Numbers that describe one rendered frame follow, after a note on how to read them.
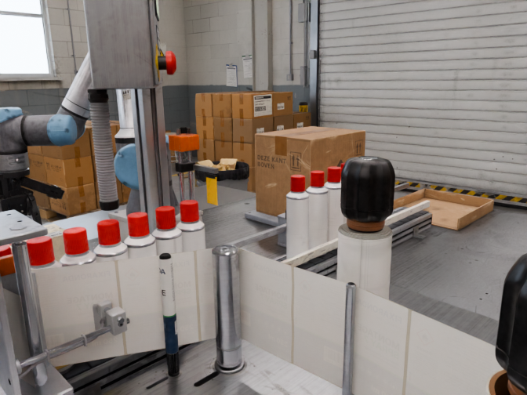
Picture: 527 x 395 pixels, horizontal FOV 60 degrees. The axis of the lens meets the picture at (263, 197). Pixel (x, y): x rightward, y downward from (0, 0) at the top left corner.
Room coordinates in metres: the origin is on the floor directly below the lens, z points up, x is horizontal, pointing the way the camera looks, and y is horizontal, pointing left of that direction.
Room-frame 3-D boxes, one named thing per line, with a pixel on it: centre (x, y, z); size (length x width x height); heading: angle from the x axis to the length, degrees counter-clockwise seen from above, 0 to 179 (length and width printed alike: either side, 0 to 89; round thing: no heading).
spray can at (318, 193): (1.04, -0.13, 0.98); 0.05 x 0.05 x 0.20
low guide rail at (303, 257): (1.01, -0.14, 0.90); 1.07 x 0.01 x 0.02; 135
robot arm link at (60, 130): (1.15, 0.53, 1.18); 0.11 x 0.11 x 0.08; 5
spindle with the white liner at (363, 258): (0.68, -0.16, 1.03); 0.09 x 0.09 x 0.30
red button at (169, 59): (0.77, 0.15, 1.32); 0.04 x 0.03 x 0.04; 10
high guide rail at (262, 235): (1.06, -0.09, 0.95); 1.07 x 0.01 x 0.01; 135
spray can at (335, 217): (1.09, -0.17, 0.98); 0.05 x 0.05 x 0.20
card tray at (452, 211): (1.53, -0.62, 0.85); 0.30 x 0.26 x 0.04; 135
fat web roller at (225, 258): (0.60, 0.05, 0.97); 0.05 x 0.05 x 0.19
